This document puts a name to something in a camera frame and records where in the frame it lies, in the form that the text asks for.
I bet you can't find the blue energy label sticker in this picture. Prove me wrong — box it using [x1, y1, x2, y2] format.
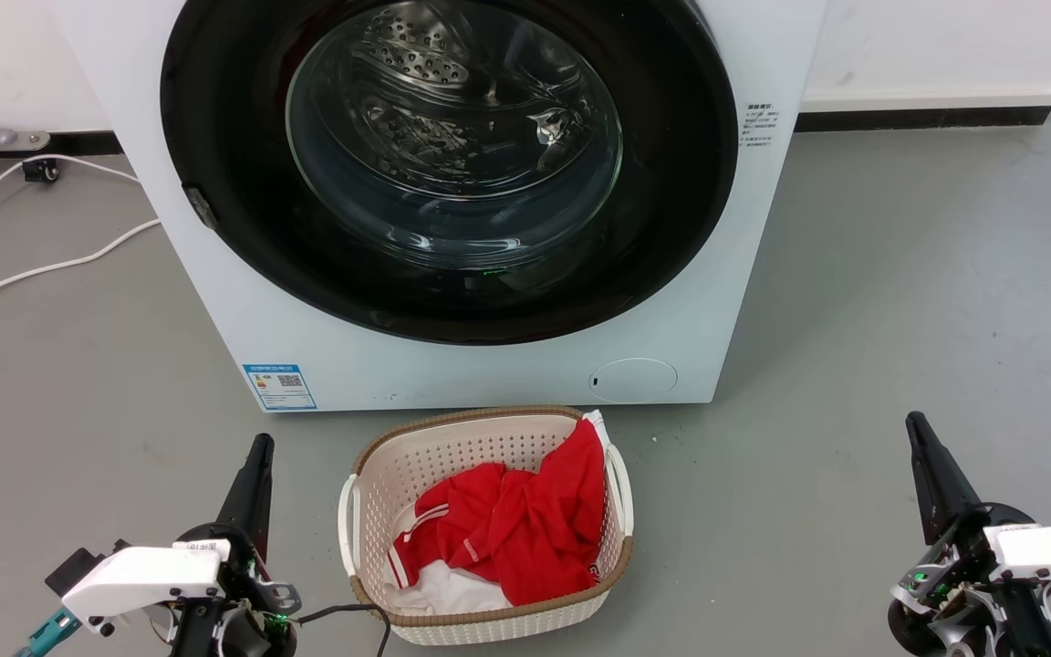
[243, 364, 317, 412]

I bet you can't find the white garment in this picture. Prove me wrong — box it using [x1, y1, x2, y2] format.
[382, 558, 513, 617]

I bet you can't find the red garment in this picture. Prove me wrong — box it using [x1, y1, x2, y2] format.
[389, 418, 609, 608]

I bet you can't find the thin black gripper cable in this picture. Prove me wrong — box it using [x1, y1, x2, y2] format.
[296, 602, 394, 657]

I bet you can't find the white front-load washing machine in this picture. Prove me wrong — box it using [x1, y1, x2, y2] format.
[47, 0, 827, 413]

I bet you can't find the white floor cable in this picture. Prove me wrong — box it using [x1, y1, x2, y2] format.
[0, 219, 162, 312]
[0, 153, 143, 261]

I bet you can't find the teal cable connector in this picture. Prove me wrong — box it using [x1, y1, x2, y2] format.
[15, 610, 82, 657]

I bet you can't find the white woven laundry basket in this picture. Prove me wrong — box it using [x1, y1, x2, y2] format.
[338, 406, 634, 646]

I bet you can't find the perforated steel washer drum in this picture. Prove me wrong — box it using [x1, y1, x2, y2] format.
[288, 0, 622, 275]

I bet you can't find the printed text notice sticker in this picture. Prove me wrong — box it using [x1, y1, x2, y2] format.
[740, 102, 777, 150]

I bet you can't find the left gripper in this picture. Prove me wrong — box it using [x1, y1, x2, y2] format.
[170, 435, 300, 657]

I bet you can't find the round black glass washer door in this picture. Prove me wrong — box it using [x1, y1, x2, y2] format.
[161, 0, 739, 346]

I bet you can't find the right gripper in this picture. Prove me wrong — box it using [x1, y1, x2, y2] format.
[888, 412, 1051, 657]

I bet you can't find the round white filter cover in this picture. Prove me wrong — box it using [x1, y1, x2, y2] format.
[588, 357, 679, 404]

